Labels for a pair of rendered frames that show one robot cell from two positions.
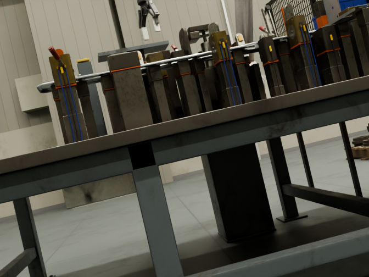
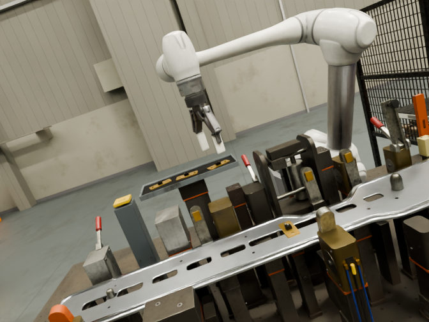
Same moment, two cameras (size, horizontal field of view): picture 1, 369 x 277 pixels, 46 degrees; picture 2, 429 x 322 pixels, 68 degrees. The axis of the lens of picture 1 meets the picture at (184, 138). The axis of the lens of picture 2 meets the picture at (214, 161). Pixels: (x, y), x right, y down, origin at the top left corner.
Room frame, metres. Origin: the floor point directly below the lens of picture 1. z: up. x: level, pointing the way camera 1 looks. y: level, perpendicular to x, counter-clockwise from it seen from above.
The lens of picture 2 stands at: (1.18, -0.14, 1.47)
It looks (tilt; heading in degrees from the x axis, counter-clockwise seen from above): 14 degrees down; 9
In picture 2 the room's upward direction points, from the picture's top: 19 degrees counter-clockwise
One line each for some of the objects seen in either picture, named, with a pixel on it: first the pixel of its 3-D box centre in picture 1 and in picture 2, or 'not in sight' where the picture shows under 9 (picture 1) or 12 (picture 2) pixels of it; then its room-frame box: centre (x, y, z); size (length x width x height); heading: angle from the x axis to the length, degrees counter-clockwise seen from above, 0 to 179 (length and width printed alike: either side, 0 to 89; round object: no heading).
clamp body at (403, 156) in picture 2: not in sight; (401, 192); (2.28, -0.55, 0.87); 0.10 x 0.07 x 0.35; 12
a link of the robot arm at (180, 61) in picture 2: not in sight; (179, 56); (2.31, 0.05, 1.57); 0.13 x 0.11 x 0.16; 28
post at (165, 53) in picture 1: (173, 90); (250, 236); (2.19, 0.00, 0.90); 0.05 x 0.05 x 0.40; 12
